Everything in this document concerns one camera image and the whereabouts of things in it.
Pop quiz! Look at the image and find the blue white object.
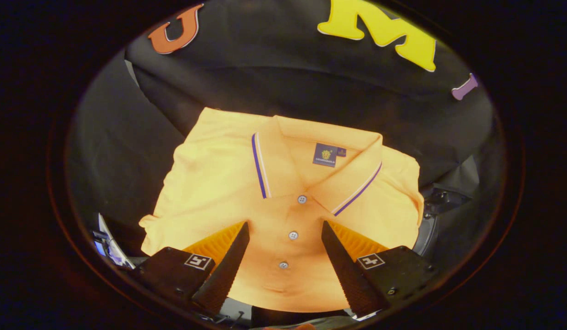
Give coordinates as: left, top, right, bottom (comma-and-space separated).
92, 213, 135, 269

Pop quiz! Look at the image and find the black backdrop cloth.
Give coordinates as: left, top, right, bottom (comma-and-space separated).
66, 0, 504, 257

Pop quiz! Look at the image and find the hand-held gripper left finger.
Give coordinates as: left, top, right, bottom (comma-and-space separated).
130, 221, 250, 317

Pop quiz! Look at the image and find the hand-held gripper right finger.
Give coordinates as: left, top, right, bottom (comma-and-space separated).
321, 220, 438, 319

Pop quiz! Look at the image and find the yellow polo shirt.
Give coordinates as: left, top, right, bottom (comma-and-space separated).
139, 107, 424, 313

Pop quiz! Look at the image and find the dark washing machine lid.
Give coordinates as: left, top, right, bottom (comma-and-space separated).
423, 183, 472, 218

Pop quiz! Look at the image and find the grey washing machine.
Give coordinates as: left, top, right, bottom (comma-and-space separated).
412, 213, 442, 257

